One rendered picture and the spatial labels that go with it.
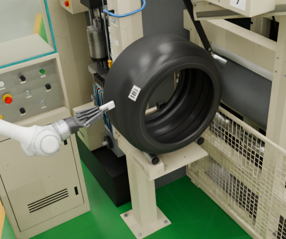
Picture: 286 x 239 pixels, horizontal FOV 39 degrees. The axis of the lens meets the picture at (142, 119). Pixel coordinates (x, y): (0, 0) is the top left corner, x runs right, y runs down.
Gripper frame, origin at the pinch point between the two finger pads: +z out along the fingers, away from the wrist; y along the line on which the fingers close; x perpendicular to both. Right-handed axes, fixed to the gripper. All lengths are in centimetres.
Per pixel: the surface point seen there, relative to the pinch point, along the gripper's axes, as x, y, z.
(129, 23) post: -20.2, 27.2, 32.0
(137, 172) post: 75, 27, 14
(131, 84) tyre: -10.1, -6.9, 11.4
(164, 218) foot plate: 128, 26, 23
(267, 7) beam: -33, -35, 64
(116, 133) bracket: 36.7, 24.8, 7.8
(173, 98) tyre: 27, 16, 43
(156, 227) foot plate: 126, 23, 14
